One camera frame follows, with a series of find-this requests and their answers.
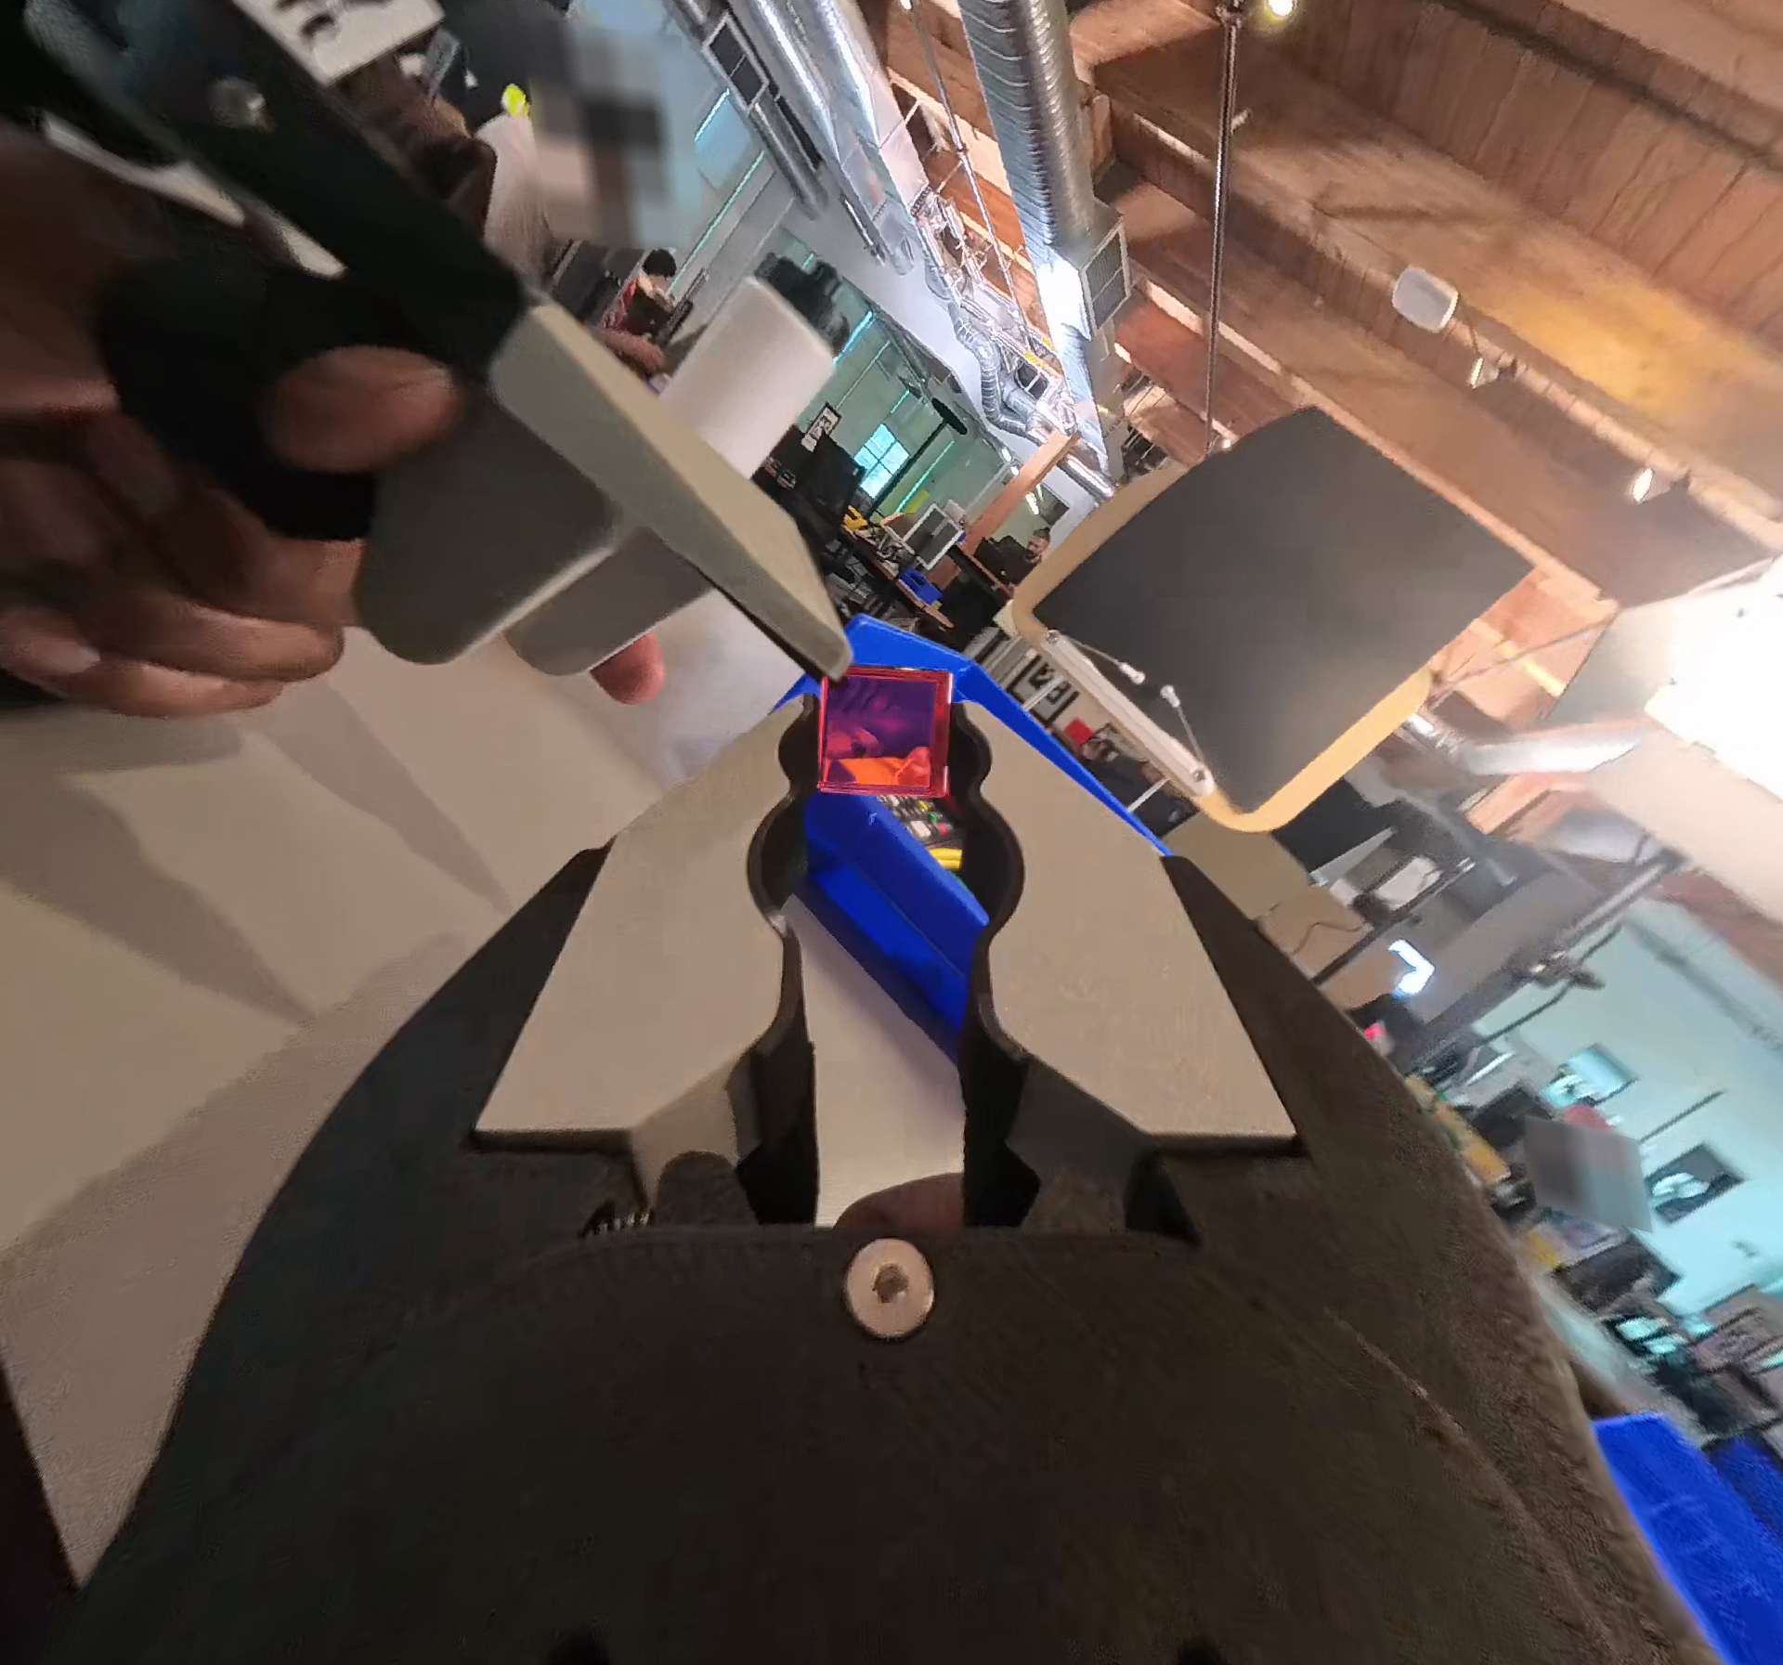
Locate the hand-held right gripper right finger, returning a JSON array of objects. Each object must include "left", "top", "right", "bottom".
[{"left": 958, "top": 711, "right": 1307, "bottom": 1199}]

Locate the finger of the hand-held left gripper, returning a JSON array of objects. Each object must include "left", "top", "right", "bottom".
[
  {"left": 502, "top": 547, "right": 732, "bottom": 684},
  {"left": 356, "top": 302, "right": 857, "bottom": 684}
]

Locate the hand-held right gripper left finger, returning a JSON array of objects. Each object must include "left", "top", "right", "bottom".
[{"left": 470, "top": 705, "right": 821, "bottom": 1199}]

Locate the white squeeze bottle black cap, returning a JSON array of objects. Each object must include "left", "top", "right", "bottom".
[{"left": 657, "top": 275, "right": 838, "bottom": 475}]

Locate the blue plastic bin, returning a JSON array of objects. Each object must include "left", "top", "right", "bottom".
[
  {"left": 796, "top": 614, "right": 1172, "bottom": 1041},
  {"left": 1595, "top": 1411, "right": 1783, "bottom": 1665}
]

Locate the red transparent cube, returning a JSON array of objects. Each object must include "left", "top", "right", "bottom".
[{"left": 815, "top": 670, "right": 962, "bottom": 798}]

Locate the person's left hand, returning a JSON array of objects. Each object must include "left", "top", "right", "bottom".
[{"left": 0, "top": 120, "right": 676, "bottom": 720}]

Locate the studio light panel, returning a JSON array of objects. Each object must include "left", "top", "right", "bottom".
[{"left": 1548, "top": 553, "right": 1783, "bottom": 803}]

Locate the silver ceiling duct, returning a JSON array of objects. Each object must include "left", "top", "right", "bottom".
[
  {"left": 921, "top": 0, "right": 1145, "bottom": 443},
  {"left": 628, "top": 0, "right": 964, "bottom": 358}
]

